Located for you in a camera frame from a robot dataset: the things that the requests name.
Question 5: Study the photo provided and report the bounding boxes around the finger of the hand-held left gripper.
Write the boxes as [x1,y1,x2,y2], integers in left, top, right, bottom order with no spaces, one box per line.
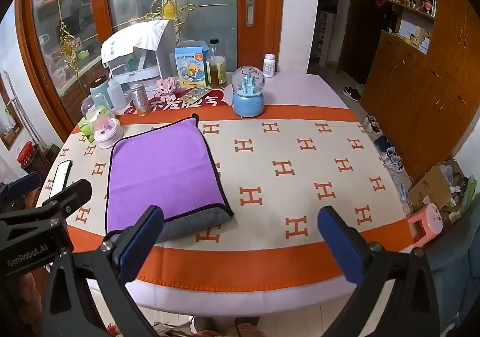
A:
[0,172,41,206]
[41,179,93,224]

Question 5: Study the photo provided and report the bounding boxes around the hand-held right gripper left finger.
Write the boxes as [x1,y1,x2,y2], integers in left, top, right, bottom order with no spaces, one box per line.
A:
[43,205,166,337]

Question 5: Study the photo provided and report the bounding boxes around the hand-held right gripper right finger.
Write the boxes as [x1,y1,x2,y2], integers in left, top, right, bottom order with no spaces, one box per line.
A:
[317,205,440,337]

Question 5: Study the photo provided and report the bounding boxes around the purple and grey towel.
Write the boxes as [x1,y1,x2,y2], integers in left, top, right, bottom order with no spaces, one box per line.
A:
[105,117,235,245]

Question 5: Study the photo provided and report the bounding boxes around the black smartphone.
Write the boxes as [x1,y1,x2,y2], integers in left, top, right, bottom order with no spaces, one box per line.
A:
[49,159,73,199]

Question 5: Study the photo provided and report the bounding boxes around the red container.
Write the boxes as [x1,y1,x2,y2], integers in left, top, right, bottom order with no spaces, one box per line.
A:
[17,141,36,165]

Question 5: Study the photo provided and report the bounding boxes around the green box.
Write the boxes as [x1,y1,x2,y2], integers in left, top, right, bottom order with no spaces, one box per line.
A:
[77,117,96,143]

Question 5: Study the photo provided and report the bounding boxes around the orange patterned table blanket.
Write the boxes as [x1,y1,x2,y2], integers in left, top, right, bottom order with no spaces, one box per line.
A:
[35,104,415,290]

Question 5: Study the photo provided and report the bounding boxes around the glass dome with pink flowers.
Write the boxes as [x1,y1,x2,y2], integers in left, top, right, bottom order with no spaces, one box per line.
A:
[81,92,124,150]

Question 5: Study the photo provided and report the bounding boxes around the pink plastic stool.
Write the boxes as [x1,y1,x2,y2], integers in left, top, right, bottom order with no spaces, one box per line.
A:
[408,203,444,248]

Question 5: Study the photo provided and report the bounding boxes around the white sneakers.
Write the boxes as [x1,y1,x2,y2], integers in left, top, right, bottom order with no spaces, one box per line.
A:
[382,147,406,173]

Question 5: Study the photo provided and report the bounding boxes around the cardboard box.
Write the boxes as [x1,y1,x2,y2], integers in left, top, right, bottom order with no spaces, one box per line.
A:
[408,161,469,212]

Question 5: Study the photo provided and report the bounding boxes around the white squeeze bottle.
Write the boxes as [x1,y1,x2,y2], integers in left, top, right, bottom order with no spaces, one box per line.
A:
[106,76,126,110]

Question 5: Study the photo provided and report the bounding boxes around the teal humidifier with brown lid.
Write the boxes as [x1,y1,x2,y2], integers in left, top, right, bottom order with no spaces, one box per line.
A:
[89,75,112,107]

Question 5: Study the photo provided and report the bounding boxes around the blue grey chair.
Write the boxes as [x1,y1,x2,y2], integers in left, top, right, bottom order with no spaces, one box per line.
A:
[424,221,480,323]

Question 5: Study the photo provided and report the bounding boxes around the metal canister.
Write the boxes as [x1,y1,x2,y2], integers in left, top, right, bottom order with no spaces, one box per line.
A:
[130,83,148,116]

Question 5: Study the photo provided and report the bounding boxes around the dark shoes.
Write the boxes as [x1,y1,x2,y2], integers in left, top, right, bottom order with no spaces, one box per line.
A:
[362,116,392,152]

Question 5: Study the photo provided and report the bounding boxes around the red printed mat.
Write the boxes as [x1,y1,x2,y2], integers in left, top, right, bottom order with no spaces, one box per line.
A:
[124,87,226,114]

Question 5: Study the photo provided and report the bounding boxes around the pink block toy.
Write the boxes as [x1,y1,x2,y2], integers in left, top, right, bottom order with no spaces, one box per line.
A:
[155,77,181,95]

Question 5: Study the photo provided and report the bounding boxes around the blister pill pack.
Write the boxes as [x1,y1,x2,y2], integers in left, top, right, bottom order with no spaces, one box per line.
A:
[181,87,208,102]

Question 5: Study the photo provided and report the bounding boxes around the wooden cabinet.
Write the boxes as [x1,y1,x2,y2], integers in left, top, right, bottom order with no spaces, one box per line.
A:
[362,0,480,188]

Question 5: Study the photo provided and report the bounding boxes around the white countertop appliance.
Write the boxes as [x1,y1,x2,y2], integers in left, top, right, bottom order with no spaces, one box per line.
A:
[101,20,178,86]

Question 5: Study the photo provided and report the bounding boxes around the blue snow globe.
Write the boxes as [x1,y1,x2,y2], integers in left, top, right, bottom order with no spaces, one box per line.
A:
[231,66,266,119]

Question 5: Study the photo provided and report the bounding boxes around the blue duck print box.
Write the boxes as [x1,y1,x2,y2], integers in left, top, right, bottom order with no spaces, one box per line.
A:
[175,42,209,88]

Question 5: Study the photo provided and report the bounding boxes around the glass bottle with yellow liquid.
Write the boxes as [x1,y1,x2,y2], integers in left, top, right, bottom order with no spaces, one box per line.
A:
[206,39,228,89]

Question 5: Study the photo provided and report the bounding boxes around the white pill bottle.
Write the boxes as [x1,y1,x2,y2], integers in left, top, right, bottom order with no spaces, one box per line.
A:
[263,54,277,78]

